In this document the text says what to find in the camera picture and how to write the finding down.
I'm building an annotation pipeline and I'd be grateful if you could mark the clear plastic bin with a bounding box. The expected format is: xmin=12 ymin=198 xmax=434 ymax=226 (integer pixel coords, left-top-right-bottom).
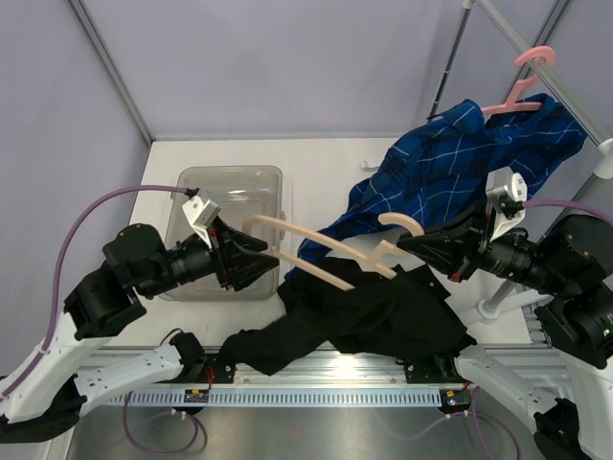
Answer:
xmin=157 ymin=165 xmax=287 ymax=303

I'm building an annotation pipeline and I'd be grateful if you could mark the slotted cable duct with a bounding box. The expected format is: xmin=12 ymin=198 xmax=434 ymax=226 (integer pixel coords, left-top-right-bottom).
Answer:
xmin=81 ymin=387 xmax=442 ymax=408

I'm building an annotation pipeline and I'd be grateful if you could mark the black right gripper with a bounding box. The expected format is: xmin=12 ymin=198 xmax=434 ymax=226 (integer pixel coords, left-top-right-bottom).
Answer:
xmin=398 ymin=196 xmax=569 ymax=293

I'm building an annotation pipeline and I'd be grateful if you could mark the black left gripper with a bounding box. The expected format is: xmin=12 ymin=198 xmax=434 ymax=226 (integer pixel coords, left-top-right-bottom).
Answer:
xmin=140 ymin=217 xmax=281 ymax=299

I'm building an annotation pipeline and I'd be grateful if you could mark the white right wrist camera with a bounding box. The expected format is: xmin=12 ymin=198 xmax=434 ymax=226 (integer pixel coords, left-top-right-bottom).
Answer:
xmin=486 ymin=167 xmax=528 ymax=242

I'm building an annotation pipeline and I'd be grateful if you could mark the metal clothes rack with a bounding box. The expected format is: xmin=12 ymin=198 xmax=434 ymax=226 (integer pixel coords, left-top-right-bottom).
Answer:
xmin=358 ymin=0 xmax=613 ymax=327

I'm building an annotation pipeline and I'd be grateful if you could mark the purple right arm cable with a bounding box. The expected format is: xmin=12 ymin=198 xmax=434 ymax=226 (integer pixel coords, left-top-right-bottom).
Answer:
xmin=524 ymin=198 xmax=613 ymax=215

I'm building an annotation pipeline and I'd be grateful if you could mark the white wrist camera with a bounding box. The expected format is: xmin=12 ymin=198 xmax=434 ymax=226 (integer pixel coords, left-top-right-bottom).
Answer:
xmin=486 ymin=167 xmax=528 ymax=242
xmin=181 ymin=188 xmax=220 ymax=249

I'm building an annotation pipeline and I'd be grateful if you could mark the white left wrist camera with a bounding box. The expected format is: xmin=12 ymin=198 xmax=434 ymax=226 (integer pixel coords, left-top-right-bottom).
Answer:
xmin=181 ymin=188 xmax=220 ymax=249

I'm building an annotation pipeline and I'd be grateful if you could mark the aluminium mounting rail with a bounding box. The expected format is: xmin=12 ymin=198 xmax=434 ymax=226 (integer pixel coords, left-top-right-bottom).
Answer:
xmin=61 ymin=347 xmax=583 ymax=388

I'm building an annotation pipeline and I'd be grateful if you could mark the beige wooden hanger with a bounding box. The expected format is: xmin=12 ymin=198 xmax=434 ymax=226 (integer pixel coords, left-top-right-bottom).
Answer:
xmin=242 ymin=212 xmax=425 ymax=291

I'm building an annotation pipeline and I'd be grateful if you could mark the black shirt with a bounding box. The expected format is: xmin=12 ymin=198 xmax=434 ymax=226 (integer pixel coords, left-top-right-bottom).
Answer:
xmin=218 ymin=257 xmax=476 ymax=376

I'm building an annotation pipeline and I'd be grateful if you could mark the blue plaid shirt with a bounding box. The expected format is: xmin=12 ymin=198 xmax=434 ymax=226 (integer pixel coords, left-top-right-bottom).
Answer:
xmin=285 ymin=93 xmax=588 ymax=283

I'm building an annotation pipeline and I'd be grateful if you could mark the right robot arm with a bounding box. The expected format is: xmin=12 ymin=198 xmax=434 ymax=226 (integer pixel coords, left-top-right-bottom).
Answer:
xmin=397 ymin=199 xmax=612 ymax=459

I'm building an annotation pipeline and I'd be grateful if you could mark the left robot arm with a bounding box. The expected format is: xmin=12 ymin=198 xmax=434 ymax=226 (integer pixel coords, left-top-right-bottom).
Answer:
xmin=1 ymin=218 xmax=279 ymax=444

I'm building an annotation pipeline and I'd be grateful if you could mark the pink plastic hanger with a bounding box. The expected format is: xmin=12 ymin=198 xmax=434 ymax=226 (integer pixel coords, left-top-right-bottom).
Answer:
xmin=481 ymin=46 xmax=556 ymax=117

